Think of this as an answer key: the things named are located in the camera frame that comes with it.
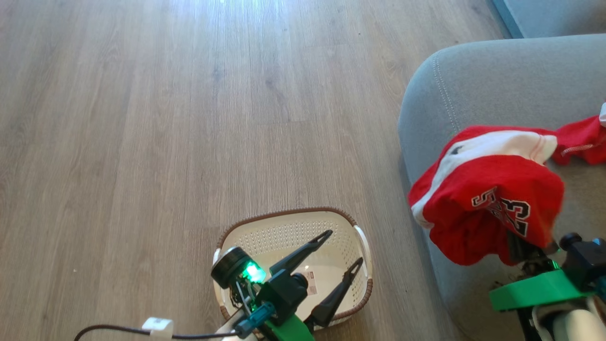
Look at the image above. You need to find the white perforated laundry basket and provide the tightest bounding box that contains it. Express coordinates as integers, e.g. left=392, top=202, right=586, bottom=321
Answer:
left=213, top=206, right=374, bottom=333

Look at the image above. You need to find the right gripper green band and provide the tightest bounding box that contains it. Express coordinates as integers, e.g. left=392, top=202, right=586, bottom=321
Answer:
left=489, top=230, right=593, bottom=313

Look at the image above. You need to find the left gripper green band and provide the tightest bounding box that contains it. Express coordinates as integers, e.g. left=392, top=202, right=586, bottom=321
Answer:
left=210, top=230, right=365, bottom=341

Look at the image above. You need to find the small red garment white lining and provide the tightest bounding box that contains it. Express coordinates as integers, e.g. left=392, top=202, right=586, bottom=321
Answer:
left=552, top=101, right=606, bottom=166

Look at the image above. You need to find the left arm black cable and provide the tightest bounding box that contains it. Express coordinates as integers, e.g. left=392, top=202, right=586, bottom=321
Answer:
left=73, top=302, right=276, bottom=341

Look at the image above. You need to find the blue-grey sofa cushion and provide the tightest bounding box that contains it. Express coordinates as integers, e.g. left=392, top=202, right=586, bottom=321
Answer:
left=491, top=0, right=606, bottom=39

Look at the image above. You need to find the red jersey with number 23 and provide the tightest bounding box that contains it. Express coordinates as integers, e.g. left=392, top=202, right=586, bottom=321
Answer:
left=408, top=125, right=565, bottom=266

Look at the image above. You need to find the white tag on left cable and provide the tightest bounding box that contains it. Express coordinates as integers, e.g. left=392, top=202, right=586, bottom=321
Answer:
left=142, top=317, right=174, bottom=340

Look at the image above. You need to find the grey fabric sofa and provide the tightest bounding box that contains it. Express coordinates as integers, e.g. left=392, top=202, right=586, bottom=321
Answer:
left=397, top=34, right=606, bottom=341

